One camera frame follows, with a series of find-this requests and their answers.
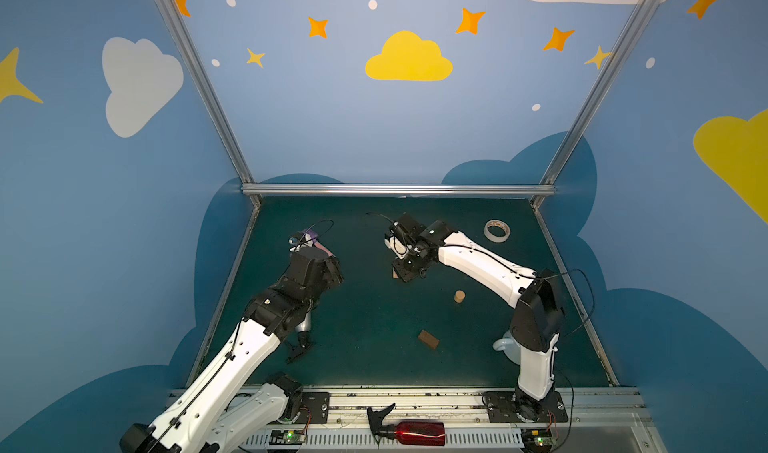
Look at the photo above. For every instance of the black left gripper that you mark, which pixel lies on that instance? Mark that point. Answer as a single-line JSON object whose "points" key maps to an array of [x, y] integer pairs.
{"points": [[309, 251]]}

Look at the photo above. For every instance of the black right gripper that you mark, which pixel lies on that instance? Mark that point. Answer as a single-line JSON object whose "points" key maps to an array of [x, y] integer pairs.
{"points": [[405, 261]]}

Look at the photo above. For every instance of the brown wood block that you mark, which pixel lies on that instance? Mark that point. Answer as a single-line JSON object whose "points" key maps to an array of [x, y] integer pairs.
{"points": [[428, 339]]}

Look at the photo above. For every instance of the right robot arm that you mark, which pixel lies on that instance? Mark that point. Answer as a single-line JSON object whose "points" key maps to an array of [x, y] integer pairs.
{"points": [[538, 312]]}

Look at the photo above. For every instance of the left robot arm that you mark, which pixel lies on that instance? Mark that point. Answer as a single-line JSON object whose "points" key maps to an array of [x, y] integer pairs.
{"points": [[203, 418]]}

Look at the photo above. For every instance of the purple pink toy spatula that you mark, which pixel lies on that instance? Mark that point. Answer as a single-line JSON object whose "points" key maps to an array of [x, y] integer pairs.
{"points": [[311, 239]]}

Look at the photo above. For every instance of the silver metal can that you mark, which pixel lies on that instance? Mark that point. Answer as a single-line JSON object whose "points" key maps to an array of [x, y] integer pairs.
{"points": [[305, 325]]}

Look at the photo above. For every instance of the black spray nozzle on table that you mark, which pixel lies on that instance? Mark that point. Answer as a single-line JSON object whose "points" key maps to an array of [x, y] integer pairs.
{"points": [[297, 350]]}

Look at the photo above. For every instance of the white tape roll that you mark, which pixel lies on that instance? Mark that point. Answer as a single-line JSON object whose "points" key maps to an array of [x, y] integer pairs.
{"points": [[496, 231]]}

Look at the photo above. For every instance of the light blue mug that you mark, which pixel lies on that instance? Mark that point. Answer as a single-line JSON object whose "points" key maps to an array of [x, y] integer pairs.
{"points": [[509, 347]]}

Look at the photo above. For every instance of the red spray bottle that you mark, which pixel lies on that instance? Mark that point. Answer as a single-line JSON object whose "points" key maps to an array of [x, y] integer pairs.
{"points": [[425, 433]]}

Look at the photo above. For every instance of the left controller board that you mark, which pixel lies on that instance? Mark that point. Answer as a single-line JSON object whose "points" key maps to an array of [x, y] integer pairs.
{"points": [[287, 438]]}

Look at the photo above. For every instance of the controller board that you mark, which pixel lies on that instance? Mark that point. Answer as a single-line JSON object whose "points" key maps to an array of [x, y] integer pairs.
{"points": [[287, 438], [537, 441]]}

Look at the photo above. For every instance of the right controller board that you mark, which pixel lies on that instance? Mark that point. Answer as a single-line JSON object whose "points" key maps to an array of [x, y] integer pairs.
{"points": [[537, 441]]}

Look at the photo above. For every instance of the aluminium frame rail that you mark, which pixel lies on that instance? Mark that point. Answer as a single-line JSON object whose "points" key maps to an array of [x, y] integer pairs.
{"points": [[380, 190]]}

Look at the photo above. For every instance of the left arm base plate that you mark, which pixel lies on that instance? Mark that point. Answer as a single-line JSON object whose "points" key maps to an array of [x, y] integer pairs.
{"points": [[311, 407]]}

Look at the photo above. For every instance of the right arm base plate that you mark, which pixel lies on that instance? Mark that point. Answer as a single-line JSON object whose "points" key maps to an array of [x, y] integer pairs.
{"points": [[508, 406]]}

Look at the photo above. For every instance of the aluminium corner post left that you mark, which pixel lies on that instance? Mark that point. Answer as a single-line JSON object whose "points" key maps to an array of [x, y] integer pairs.
{"points": [[175, 23]]}

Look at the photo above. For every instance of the aluminium corner post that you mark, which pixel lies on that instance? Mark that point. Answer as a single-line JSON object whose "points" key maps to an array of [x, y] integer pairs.
{"points": [[175, 23], [630, 34]]}

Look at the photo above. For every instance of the aluminium corner post right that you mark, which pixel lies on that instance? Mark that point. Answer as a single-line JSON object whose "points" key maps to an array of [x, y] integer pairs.
{"points": [[630, 34]]}

